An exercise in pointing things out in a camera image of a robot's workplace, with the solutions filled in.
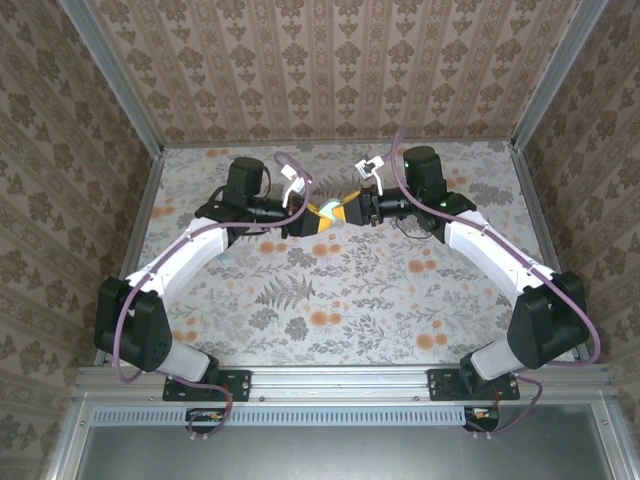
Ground floral patterned table covering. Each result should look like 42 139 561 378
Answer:
124 141 576 367

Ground small black controller board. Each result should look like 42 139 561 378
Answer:
185 407 234 444
463 405 501 434

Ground grey metal panel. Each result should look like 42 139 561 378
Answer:
74 403 616 480

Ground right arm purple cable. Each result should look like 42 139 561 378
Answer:
391 128 601 435

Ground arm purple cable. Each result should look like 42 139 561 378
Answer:
114 151 315 435
391 128 601 435

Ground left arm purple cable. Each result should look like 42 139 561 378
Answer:
114 151 315 435

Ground aluminium table side rail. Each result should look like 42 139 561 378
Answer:
508 142 592 364
94 147 166 369

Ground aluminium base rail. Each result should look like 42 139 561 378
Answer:
74 364 617 404

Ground aluminium frame post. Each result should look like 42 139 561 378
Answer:
58 0 166 157
510 0 610 151

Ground grey slotted cable duct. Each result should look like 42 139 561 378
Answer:
92 405 469 427

